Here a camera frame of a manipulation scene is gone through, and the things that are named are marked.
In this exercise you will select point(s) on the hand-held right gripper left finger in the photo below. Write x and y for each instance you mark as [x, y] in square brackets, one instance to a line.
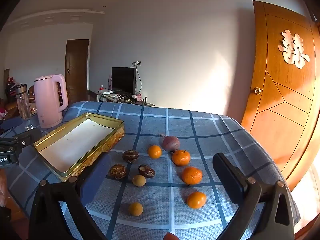
[96, 177]

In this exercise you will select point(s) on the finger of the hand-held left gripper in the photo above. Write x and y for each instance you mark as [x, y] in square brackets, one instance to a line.
[25, 136]

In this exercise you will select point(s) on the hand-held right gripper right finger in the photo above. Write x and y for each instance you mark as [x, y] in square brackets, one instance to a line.
[228, 180]

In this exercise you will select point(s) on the brown wrinkled passion fruit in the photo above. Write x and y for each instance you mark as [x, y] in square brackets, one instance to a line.
[130, 156]
[146, 171]
[118, 171]

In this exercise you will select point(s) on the orange mandarin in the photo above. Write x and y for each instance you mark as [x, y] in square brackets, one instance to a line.
[181, 157]
[191, 175]
[154, 151]
[196, 200]

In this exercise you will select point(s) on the gold tin box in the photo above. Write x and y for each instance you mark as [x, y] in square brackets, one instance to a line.
[75, 142]

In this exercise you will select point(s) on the small yellow round fruit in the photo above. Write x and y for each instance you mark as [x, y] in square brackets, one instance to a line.
[138, 180]
[135, 209]

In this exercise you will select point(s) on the purple beetroot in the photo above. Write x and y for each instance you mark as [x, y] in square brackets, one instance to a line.
[171, 143]

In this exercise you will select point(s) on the small red fruit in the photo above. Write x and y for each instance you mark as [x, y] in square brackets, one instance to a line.
[171, 236]

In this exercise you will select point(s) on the person's left hand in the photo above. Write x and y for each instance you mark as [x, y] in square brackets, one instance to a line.
[3, 187]

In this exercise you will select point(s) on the glass tumbler bottle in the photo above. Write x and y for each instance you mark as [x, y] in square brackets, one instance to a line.
[23, 107]

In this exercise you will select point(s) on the pink electric kettle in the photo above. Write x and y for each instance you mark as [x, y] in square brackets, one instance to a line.
[47, 105]

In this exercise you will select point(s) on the light wooden door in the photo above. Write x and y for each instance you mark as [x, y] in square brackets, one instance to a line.
[275, 130]

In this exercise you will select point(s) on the blue plaid tablecloth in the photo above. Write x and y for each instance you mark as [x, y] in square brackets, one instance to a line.
[175, 122]

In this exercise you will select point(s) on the dark television stand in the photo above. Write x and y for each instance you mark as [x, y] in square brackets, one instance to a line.
[93, 96]

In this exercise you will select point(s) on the white flat box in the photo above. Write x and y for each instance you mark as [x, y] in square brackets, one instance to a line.
[105, 91]

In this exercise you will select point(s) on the dark brown door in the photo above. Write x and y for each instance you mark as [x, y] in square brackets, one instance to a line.
[77, 67]

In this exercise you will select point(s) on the black router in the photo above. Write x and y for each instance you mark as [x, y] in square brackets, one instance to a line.
[143, 102]

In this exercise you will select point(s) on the brass door knob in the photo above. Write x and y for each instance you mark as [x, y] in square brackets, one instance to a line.
[257, 90]

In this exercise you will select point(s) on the black television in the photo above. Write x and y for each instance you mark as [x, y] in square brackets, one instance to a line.
[123, 80]

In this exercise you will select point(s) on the white paper door decoration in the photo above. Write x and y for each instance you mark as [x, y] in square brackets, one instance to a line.
[293, 50]

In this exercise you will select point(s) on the wall socket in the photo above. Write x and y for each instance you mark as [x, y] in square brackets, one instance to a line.
[136, 63]

